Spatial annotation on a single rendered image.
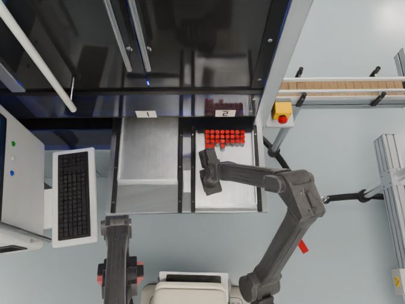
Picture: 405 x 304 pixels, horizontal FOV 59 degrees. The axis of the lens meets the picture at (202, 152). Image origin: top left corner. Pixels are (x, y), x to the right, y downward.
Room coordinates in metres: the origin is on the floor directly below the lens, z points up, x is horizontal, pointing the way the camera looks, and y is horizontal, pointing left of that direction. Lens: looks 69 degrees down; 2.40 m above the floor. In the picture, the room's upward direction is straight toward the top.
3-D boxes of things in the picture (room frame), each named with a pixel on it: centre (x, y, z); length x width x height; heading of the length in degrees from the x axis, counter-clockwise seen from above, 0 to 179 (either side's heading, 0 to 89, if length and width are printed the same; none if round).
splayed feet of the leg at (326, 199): (0.56, -1.05, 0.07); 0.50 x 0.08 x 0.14; 91
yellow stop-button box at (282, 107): (0.73, -0.35, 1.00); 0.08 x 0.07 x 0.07; 1
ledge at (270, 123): (0.78, -0.36, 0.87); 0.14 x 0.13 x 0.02; 1
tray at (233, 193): (0.50, -0.10, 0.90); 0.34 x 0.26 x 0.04; 0
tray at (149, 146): (0.61, 0.24, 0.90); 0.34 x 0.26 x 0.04; 1
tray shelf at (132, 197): (0.54, 0.07, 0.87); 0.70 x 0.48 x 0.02; 91
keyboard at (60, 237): (0.40, 0.59, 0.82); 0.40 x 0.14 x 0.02; 8
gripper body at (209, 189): (0.39, -0.03, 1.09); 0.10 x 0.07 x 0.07; 17
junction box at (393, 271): (0.03, -1.00, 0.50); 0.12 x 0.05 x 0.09; 1
